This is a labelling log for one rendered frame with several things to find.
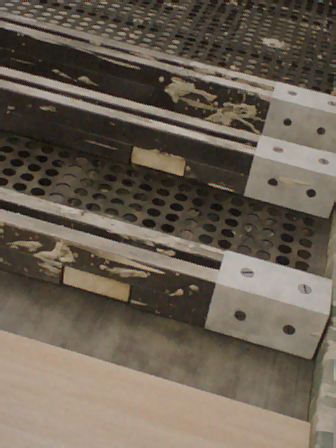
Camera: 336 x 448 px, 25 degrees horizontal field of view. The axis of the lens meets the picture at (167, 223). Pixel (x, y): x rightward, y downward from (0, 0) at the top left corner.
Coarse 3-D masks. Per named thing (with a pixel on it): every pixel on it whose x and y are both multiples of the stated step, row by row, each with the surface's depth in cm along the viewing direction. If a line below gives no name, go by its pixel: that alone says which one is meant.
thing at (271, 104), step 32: (0, 32) 125; (32, 32) 125; (64, 32) 127; (0, 64) 129; (32, 64) 127; (64, 64) 126; (96, 64) 124; (128, 64) 123; (160, 64) 123; (192, 64) 125; (128, 96) 126; (160, 96) 125; (192, 96) 123; (224, 96) 122; (256, 96) 121; (288, 96) 121; (320, 96) 123; (256, 128) 124; (288, 128) 122; (320, 128) 121
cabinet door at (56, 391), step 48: (0, 336) 78; (0, 384) 73; (48, 384) 74; (96, 384) 75; (144, 384) 76; (0, 432) 69; (48, 432) 70; (96, 432) 71; (144, 432) 72; (192, 432) 72; (240, 432) 73; (288, 432) 74
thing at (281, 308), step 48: (0, 192) 89; (0, 240) 86; (48, 240) 84; (96, 240) 84; (144, 240) 86; (144, 288) 85; (192, 288) 83; (240, 288) 82; (288, 288) 83; (240, 336) 85; (288, 336) 84
